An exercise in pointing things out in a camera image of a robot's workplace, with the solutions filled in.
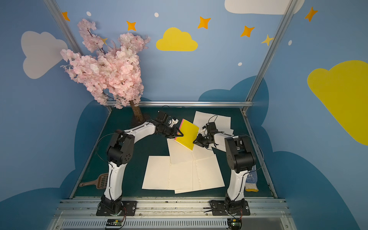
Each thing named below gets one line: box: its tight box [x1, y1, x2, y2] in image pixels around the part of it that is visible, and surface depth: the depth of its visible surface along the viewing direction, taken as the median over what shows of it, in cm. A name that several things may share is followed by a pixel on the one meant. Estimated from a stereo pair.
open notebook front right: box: [169, 153, 226, 195], surface depth 87 cm
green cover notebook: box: [166, 138, 218, 165], surface depth 97 cm
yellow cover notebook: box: [174, 118, 200, 151], surface depth 103 cm
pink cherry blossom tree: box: [59, 19, 151, 123], surface depth 70 cm
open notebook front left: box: [141, 155, 182, 191], surface depth 88 cm
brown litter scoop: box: [79, 172, 109, 190], surface depth 84 cm
